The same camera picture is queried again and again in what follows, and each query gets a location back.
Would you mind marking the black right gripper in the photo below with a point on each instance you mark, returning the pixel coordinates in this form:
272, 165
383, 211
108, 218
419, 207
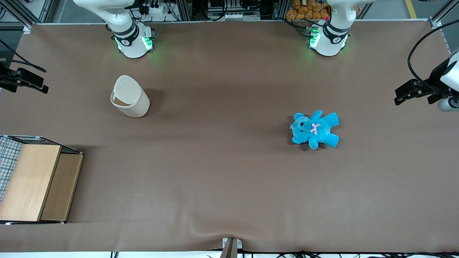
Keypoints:
7, 79

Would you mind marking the light wooden shelf board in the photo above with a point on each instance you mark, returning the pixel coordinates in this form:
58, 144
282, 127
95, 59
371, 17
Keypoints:
28, 182

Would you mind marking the aluminium frame beam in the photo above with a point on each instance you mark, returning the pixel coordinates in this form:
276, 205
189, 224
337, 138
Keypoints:
444, 12
21, 12

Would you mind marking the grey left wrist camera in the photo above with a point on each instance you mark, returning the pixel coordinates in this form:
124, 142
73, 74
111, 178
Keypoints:
448, 104

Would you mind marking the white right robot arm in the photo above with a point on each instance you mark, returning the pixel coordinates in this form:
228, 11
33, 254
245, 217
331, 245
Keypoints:
131, 43

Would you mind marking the brown table cover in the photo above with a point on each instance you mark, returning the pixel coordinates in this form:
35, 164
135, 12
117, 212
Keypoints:
215, 161

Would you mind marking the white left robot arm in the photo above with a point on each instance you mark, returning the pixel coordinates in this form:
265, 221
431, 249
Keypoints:
330, 41

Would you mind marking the white power strip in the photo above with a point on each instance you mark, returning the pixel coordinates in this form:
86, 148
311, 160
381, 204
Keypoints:
154, 9

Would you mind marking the table edge clamp bracket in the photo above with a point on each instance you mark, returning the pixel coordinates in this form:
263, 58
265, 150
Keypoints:
231, 247

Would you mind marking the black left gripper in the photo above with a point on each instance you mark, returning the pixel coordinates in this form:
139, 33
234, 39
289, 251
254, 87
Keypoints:
436, 78

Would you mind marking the orange plush toy pile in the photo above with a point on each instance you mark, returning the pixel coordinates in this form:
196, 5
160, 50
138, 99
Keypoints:
304, 10

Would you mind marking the beige lidded trash can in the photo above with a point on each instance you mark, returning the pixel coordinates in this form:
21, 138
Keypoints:
138, 105

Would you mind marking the blue teddy bear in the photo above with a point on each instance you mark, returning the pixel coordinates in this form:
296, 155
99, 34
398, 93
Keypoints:
319, 130

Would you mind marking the dark wooden shelf board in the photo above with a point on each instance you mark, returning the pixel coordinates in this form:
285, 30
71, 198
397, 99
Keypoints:
61, 186

